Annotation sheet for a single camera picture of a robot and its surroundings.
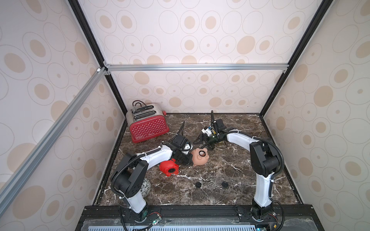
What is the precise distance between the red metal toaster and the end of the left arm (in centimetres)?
28

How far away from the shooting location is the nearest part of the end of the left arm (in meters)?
0.68

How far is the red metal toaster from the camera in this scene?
94 centimetres
